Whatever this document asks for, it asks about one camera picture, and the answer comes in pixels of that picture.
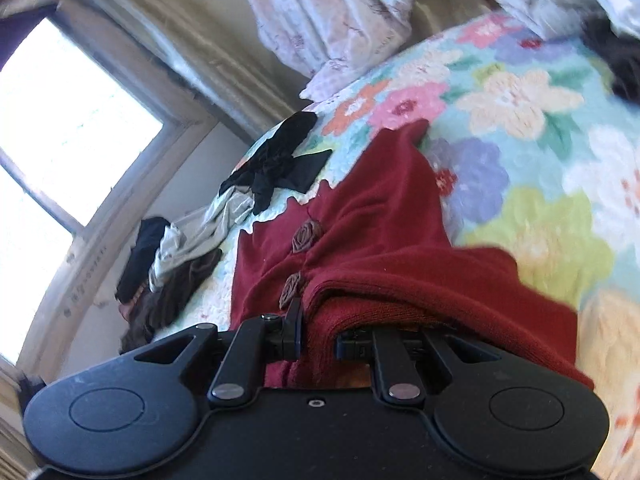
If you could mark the window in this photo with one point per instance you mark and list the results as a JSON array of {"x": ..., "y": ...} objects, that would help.
[{"x": 75, "y": 160}]

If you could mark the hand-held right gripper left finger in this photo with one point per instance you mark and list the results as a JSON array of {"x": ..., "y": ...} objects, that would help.
[{"x": 295, "y": 330}]

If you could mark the black folded garment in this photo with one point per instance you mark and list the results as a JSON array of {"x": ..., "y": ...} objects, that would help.
[{"x": 142, "y": 255}]

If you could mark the dark furry cloth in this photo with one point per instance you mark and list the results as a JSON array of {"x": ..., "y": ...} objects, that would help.
[{"x": 617, "y": 60}]

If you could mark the red knit cardigan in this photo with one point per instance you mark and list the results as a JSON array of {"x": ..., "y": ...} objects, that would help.
[{"x": 380, "y": 240}]

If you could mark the purple curtain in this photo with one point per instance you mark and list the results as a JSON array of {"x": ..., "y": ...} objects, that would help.
[{"x": 22, "y": 35}]

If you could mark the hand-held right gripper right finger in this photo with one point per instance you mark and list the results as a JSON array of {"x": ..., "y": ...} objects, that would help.
[{"x": 350, "y": 349}]

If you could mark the black thin garment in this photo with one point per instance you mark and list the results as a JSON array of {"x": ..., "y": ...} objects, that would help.
[{"x": 280, "y": 160}]

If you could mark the white pink printed quilt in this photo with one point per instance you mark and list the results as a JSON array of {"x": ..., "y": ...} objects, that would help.
[{"x": 330, "y": 15}]

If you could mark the dark brown garment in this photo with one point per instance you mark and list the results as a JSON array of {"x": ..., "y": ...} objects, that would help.
[{"x": 172, "y": 295}]

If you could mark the floral bedspread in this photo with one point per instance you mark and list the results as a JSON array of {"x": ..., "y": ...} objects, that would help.
[{"x": 540, "y": 150}]

